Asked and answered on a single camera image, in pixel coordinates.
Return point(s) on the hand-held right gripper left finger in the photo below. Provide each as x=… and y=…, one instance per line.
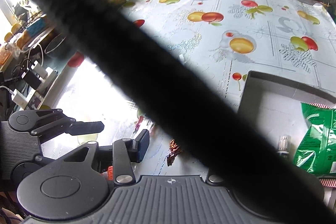
x=141, y=146

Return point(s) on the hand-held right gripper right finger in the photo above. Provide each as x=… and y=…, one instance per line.
x=215, y=178

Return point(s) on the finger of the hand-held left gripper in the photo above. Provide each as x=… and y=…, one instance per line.
x=86, y=127
x=52, y=159

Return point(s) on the gold foil candy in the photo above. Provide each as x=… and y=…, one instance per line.
x=173, y=153

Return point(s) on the white cardboard box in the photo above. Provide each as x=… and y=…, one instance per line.
x=265, y=119

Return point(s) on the green snack packet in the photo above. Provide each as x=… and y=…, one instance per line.
x=320, y=140

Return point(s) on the white charger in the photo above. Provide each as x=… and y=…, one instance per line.
x=20, y=99

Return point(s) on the white power strip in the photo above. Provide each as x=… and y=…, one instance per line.
x=46, y=82

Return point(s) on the black power adapter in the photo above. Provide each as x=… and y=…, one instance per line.
x=30, y=78

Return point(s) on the bag of bread rolls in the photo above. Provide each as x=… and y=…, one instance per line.
x=18, y=37

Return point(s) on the fruit print tablecloth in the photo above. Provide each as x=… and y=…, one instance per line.
x=236, y=29

